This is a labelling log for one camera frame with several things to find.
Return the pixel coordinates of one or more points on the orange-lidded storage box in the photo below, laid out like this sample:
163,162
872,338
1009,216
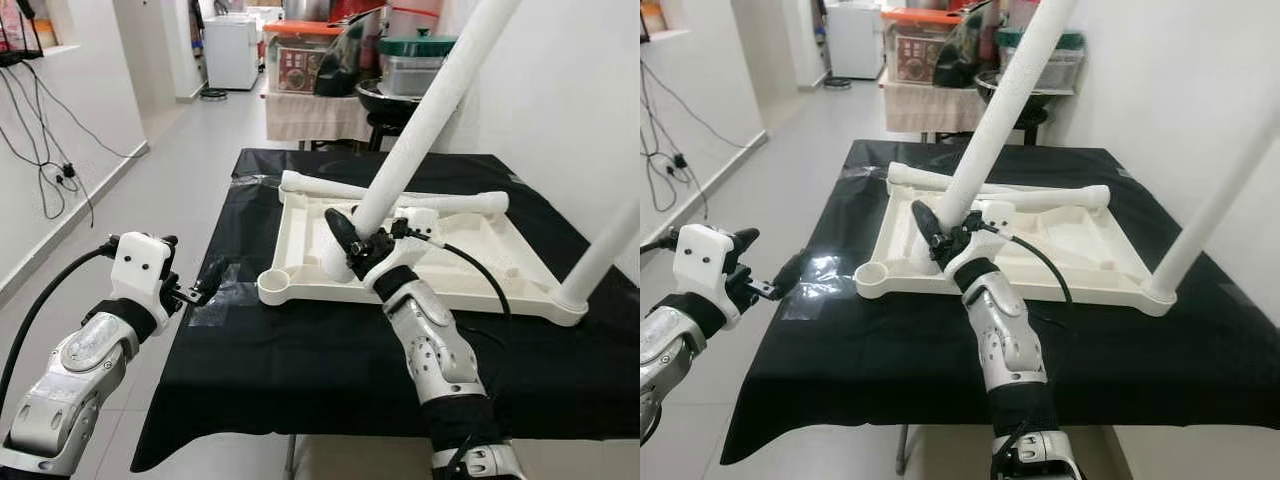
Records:
915,50
295,60

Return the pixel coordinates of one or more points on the green pot lid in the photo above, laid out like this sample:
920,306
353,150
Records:
1065,40
415,45

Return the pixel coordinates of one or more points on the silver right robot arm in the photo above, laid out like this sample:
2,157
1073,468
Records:
440,350
1010,340

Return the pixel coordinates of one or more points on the pink plastic bucket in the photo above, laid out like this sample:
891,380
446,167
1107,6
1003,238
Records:
412,18
1025,12

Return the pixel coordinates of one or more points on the black bag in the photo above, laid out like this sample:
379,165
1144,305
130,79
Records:
345,60
960,55

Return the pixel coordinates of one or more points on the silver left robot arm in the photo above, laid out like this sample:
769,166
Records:
70,380
665,350

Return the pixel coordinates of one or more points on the black tablecloth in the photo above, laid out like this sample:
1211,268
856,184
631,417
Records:
950,380
350,380

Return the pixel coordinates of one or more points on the clear plastic storage box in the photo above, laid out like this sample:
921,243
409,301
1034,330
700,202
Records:
1060,70
412,75

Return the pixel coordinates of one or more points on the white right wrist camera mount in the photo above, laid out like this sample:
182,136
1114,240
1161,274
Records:
400,262
975,255

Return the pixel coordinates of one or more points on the beige cloth covered table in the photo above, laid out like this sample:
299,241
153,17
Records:
930,108
315,115

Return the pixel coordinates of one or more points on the clear plastic bag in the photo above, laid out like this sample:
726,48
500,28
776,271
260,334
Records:
865,172
255,182

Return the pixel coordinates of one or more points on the white cabinet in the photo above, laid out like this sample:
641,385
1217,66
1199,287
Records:
855,40
230,50

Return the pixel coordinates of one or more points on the clear tape patch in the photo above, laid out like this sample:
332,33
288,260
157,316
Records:
815,290
225,300

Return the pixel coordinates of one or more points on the red pot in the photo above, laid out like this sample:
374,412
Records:
355,8
978,5

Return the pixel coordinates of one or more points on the white plastic table top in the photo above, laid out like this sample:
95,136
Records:
480,260
1070,250

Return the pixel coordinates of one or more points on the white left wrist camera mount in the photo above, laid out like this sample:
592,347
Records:
705,260
140,265

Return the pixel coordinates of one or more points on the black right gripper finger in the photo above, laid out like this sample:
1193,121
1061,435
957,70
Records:
930,225
343,232

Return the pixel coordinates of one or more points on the orange jar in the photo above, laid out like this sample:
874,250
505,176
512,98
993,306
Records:
46,35
652,17

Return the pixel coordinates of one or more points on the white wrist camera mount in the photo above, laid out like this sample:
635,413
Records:
705,260
400,262
975,255
140,265

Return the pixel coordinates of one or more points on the grey metal table leg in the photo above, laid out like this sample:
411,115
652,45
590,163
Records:
903,450
291,455

